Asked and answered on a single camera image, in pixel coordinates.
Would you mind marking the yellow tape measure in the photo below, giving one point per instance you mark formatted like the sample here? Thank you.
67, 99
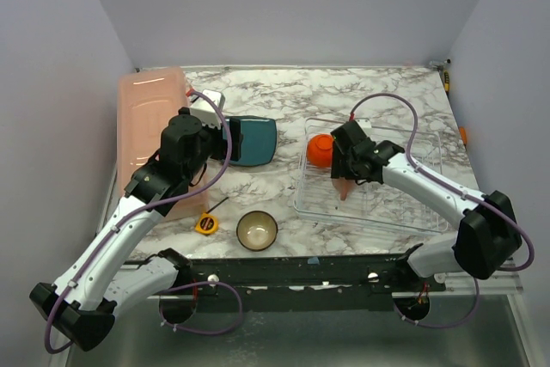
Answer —
207, 224

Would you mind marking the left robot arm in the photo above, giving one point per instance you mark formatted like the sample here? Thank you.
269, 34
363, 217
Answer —
84, 302

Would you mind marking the pink floral mug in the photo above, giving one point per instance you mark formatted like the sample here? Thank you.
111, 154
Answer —
344, 187

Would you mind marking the black mounting rail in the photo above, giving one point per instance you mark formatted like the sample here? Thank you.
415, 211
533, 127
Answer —
296, 284

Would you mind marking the teal square plate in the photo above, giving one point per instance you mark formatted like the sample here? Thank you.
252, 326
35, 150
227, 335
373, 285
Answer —
258, 140

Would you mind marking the yellow black tool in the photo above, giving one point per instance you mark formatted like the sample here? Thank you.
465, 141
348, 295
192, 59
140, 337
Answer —
446, 81

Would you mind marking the beige bowl dark rim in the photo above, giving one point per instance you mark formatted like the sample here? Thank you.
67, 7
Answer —
257, 230

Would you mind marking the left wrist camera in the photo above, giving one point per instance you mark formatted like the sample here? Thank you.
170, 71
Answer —
206, 106

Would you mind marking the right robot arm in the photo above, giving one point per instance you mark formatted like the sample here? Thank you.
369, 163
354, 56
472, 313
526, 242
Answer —
485, 234

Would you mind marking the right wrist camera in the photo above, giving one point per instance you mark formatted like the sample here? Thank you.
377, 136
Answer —
364, 123

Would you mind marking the orange bowl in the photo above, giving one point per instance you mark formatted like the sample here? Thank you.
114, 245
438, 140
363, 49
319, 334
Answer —
319, 150

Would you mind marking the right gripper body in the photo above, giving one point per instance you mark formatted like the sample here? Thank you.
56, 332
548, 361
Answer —
340, 154

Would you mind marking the pink plastic storage box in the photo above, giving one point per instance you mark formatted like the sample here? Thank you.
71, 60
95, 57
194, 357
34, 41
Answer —
147, 100

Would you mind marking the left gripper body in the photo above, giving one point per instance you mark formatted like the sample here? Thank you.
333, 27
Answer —
234, 139

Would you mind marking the orange clip on wall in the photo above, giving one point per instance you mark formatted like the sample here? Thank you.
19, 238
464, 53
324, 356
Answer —
464, 136

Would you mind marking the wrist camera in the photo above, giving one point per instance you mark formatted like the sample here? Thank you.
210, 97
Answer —
206, 106
364, 123

